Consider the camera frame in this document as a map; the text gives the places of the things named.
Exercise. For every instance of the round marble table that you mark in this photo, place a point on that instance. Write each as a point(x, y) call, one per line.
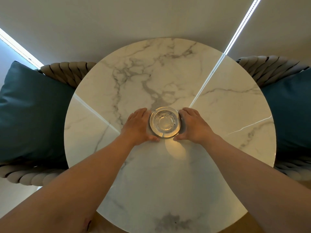
point(158, 70)

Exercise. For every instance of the teal cushion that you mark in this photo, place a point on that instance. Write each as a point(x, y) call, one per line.
point(291, 114)
point(36, 114)

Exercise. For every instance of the person's right forearm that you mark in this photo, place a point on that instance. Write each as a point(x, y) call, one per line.
point(257, 186)

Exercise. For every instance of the person's right hand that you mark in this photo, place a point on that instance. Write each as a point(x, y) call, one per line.
point(195, 128)

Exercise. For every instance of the clear glass ashtray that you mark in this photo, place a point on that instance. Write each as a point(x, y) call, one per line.
point(165, 133)

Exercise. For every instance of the grey woven chair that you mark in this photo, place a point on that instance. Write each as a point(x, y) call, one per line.
point(269, 66)
point(65, 71)

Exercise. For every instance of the grey ash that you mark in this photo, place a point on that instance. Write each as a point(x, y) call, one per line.
point(167, 115)

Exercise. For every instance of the person's left hand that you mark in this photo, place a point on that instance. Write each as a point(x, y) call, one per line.
point(136, 129)

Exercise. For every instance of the person's left forearm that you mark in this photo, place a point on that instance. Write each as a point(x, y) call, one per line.
point(68, 191)

